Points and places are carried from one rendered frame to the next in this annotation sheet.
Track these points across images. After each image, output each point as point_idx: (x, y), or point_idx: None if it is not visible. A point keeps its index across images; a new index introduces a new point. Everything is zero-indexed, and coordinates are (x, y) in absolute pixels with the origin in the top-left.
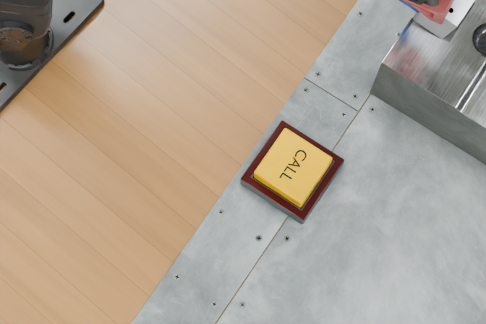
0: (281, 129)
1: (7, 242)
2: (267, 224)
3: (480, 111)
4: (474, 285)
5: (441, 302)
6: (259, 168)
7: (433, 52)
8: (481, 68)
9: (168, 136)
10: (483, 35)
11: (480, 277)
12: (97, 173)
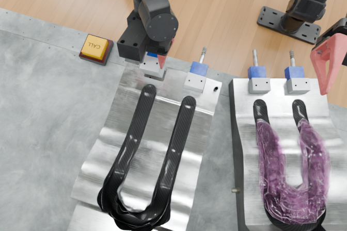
0: (108, 41)
1: None
2: (78, 48)
3: (120, 93)
4: (71, 118)
5: (62, 109)
6: (90, 35)
7: (138, 71)
8: (137, 89)
9: (101, 12)
10: (151, 88)
11: (74, 120)
12: None
